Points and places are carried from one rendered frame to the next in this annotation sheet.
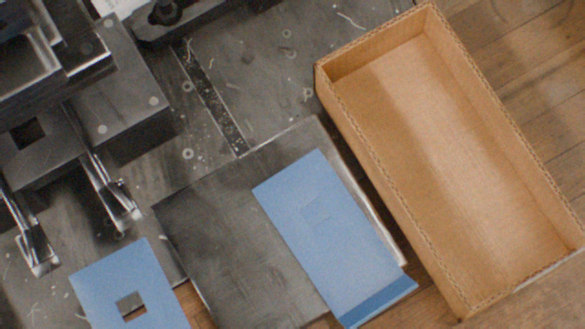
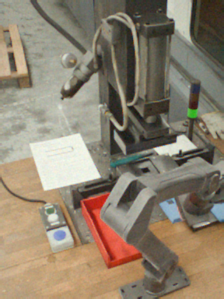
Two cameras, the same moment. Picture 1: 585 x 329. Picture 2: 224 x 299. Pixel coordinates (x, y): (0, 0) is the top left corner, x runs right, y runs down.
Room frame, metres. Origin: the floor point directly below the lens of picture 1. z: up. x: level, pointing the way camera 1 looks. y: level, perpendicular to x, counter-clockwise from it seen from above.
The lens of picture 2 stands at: (-0.80, 0.23, 1.92)
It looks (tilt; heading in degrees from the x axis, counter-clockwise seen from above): 39 degrees down; 0
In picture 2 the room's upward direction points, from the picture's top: 1 degrees clockwise
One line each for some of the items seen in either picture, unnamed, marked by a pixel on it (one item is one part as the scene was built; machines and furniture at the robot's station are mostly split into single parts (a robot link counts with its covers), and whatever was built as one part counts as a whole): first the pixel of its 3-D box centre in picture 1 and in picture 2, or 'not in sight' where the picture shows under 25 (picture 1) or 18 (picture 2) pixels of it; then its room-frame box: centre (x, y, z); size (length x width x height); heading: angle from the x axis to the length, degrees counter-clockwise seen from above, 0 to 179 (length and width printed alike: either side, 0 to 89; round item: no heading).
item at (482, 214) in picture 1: (449, 159); not in sight; (0.27, -0.14, 0.93); 0.25 x 0.13 x 0.08; 25
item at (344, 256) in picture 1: (333, 237); (218, 203); (0.21, -0.03, 0.93); 0.15 x 0.07 x 0.03; 28
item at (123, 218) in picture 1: (111, 187); not in sight; (0.26, 0.15, 0.98); 0.07 x 0.02 x 0.01; 25
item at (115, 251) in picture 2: not in sight; (111, 227); (0.10, 0.32, 0.93); 0.25 x 0.12 x 0.06; 25
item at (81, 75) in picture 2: not in sight; (84, 71); (0.53, 0.44, 1.25); 0.19 x 0.07 x 0.19; 115
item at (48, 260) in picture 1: (29, 234); not in sight; (0.23, 0.22, 0.98); 0.07 x 0.02 x 0.01; 25
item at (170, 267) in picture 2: not in sight; (158, 262); (-0.09, 0.18, 1.00); 0.09 x 0.06 x 0.06; 42
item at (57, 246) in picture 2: not in sight; (61, 241); (0.06, 0.48, 0.90); 0.07 x 0.07 x 0.06; 25
